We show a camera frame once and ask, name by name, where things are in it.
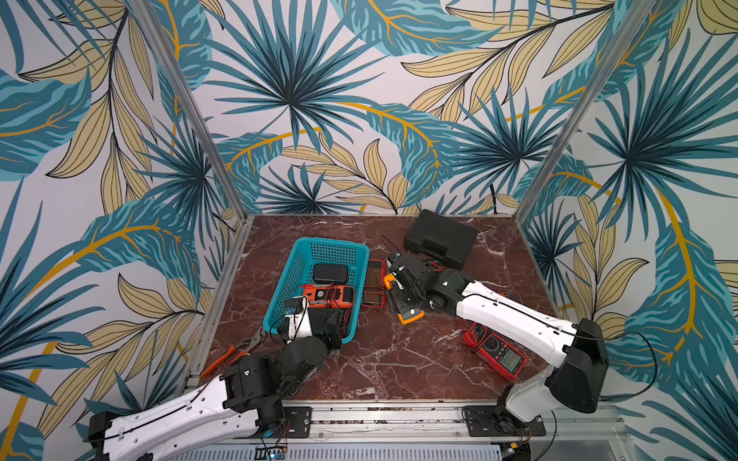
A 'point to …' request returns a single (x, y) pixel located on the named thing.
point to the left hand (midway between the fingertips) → (321, 322)
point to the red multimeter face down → (375, 292)
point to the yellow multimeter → (406, 308)
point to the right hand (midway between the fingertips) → (398, 291)
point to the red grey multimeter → (495, 351)
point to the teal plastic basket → (299, 272)
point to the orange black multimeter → (329, 296)
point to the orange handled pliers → (233, 353)
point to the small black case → (324, 273)
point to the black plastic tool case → (442, 237)
